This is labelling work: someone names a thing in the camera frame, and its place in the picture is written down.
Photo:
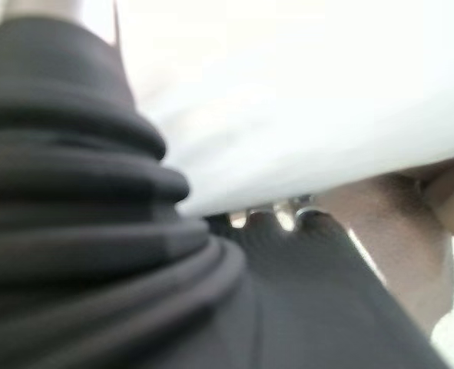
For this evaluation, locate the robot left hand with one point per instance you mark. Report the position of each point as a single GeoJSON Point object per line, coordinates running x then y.
{"type": "Point", "coordinates": [96, 269]}

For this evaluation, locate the white duvet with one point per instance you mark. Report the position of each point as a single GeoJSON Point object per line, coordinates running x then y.
{"type": "Point", "coordinates": [288, 96]}

